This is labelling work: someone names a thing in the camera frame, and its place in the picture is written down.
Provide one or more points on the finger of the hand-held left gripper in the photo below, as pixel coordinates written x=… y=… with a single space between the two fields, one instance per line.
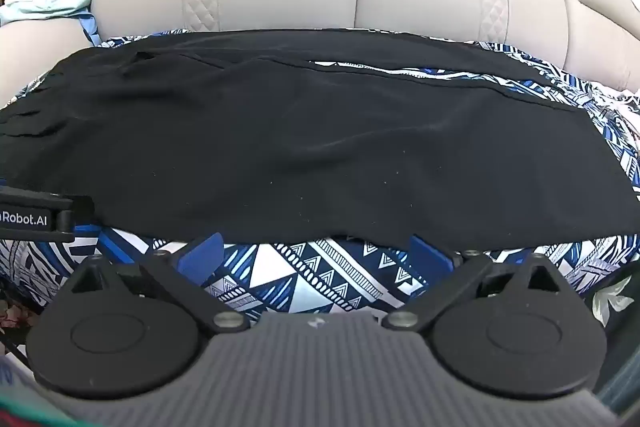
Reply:
x=77 y=212

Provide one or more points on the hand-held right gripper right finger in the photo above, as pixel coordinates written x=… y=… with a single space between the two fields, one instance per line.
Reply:
x=431 y=255

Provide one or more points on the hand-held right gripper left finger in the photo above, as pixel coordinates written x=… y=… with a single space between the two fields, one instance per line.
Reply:
x=202 y=254

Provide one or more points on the black pants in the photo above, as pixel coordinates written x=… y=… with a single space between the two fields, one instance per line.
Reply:
x=280 y=132

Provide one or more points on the blue white patterned blanket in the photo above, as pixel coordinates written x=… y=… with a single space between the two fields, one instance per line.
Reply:
x=310 y=272

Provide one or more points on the dark floral cloth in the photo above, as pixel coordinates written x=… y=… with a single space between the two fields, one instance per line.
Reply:
x=616 y=299

